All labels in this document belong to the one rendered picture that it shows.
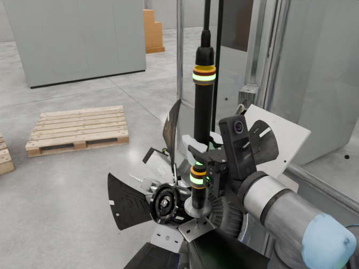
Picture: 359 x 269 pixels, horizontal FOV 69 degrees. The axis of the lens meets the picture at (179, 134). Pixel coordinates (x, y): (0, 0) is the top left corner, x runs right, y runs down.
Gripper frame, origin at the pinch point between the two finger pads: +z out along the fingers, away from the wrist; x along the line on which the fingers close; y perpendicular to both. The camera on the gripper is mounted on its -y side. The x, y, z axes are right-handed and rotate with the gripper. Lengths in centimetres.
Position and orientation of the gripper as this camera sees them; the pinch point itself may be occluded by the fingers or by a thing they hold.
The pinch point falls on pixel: (194, 133)
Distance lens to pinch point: 59.6
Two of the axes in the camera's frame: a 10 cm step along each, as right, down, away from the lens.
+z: -5.2, -4.3, 7.4
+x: 8.6, -2.5, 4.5
